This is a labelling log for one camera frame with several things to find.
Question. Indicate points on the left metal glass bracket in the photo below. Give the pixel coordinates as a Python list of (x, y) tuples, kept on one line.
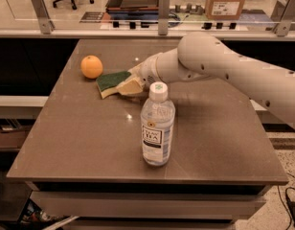
[(46, 26)]

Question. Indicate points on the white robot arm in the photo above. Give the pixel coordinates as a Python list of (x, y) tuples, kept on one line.
[(200, 56)]

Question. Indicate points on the brown cardboard box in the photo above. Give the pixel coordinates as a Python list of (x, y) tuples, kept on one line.
[(223, 9)]

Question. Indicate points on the middle metal glass bracket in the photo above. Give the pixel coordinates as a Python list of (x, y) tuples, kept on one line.
[(163, 17)]

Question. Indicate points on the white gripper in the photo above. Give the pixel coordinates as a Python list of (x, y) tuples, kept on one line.
[(148, 69)]

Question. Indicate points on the metal glass bracket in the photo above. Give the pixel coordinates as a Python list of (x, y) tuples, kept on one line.
[(283, 15), (163, 17), (46, 26)]

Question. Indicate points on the orange fruit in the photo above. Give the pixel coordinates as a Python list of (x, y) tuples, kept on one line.
[(91, 67)]

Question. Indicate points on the right metal glass bracket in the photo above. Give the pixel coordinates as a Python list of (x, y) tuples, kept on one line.
[(283, 15)]

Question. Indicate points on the green and yellow sponge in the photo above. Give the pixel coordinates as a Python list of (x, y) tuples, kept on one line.
[(107, 83)]

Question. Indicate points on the black power adapter with cable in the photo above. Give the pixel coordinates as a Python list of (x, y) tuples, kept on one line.
[(287, 199)]

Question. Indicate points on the clear tea bottle white cap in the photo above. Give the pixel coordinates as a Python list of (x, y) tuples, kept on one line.
[(157, 121)]

